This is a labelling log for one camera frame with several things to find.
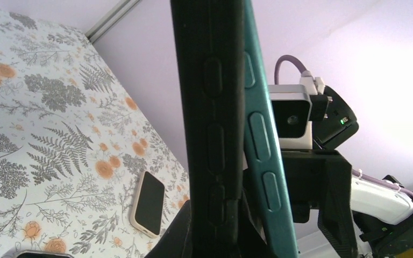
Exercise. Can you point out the teal phone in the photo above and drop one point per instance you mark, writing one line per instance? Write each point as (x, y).
(262, 149)

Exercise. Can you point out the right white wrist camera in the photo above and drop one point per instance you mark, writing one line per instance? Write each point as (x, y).
(296, 107)

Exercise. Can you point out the phone in clear case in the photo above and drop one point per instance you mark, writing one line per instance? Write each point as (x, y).
(35, 254)

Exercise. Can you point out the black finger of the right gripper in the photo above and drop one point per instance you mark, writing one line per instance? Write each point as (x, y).
(336, 223)

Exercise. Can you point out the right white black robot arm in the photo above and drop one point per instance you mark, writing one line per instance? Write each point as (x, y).
(352, 207)

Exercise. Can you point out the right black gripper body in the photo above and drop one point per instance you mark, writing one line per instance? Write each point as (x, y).
(318, 179)

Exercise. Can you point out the floral patterned table mat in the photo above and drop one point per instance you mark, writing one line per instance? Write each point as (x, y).
(73, 145)

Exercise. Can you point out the phone in beige case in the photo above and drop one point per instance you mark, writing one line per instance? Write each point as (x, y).
(147, 207)

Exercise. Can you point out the black phone case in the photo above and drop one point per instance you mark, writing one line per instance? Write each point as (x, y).
(209, 39)

